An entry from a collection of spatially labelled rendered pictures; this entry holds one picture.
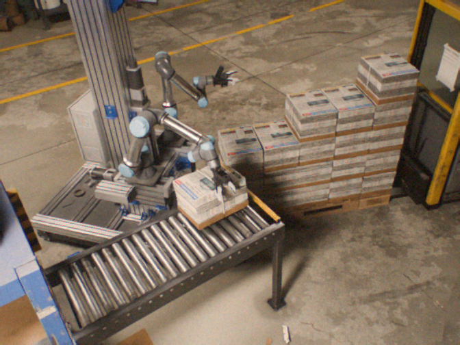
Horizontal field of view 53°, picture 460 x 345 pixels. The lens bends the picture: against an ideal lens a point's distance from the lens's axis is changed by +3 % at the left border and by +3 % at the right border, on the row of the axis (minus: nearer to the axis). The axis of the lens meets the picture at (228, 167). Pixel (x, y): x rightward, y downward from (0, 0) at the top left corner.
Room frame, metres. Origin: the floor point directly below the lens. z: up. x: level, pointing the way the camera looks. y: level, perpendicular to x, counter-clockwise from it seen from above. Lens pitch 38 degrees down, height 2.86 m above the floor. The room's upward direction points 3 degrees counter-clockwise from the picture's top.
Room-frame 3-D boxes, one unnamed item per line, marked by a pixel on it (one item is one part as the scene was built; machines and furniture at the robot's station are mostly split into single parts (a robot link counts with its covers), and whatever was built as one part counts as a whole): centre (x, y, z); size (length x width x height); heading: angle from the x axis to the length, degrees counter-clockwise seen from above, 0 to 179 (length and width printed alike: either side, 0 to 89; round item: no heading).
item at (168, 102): (3.20, 0.45, 1.19); 0.15 x 0.12 x 0.55; 5
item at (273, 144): (3.04, -0.53, 0.42); 1.17 x 0.39 x 0.83; 101
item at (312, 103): (3.06, -0.67, 1.06); 0.37 x 0.29 x 0.01; 11
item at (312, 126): (3.06, -0.66, 0.95); 0.38 x 0.29 x 0.23; 11
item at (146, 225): (2.12, 0.51, 0.74); 1.34 x 0.05 x 0.12; 122
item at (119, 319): (1.69, 0.25, 0.74); 1.34 x 0.05 x 0.12; 122
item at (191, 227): (2.01, 0.22, 0.77); 0.47 x 0.05 x 0.05; 32
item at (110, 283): (1.70, 0.72, 0.77); 0.47 x 0.05 x 0.05; 32
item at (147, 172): (2.61, 0.61, 0.87); 0.15 x 0.15 x 0.10
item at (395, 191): (3.02, -1.09, 0.05); 1.05 x 0.10 x 0.04; 101
